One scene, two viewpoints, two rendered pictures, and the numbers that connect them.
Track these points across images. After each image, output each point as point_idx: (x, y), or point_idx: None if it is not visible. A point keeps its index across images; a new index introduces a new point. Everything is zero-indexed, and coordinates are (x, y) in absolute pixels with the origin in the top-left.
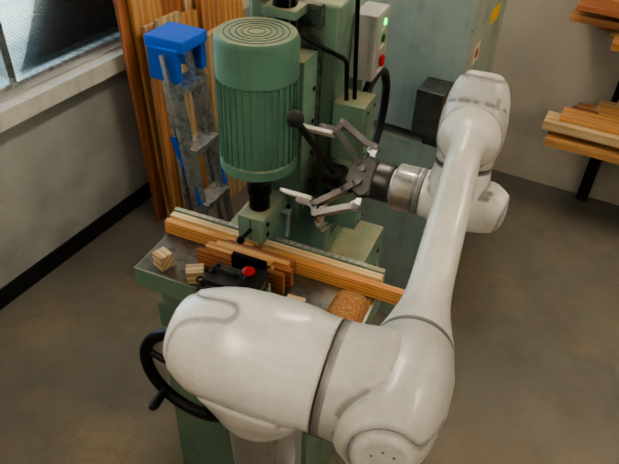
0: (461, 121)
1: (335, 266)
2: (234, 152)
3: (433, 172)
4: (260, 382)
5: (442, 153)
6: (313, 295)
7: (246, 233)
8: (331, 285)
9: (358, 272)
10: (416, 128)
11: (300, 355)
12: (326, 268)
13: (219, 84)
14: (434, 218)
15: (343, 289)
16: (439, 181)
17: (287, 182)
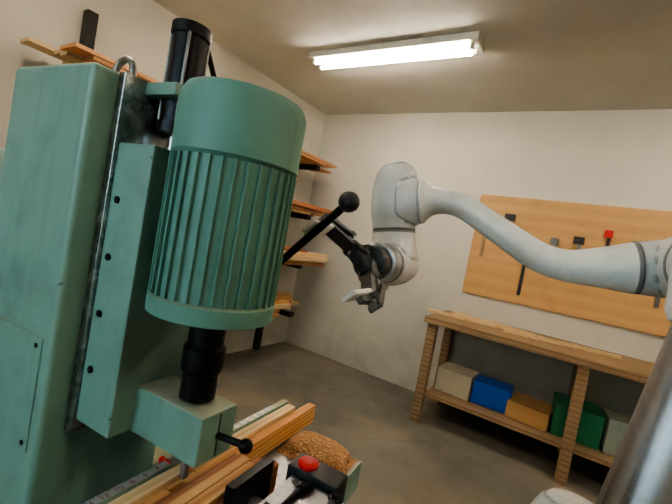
0: (430, 187)
1: (262, 427)
2: (255, 281)
3: (398, 239)
4: None
5: (411, 218)
6: (280, 472)
7: (232, 436)
8: (267, 454)
9: (279, 415)
10: None
11: None
12: (259, 436)
13: (250, 164)
14: (515, 227)
15: (277, 447)
16: (484, 212)
17: (179, 356)
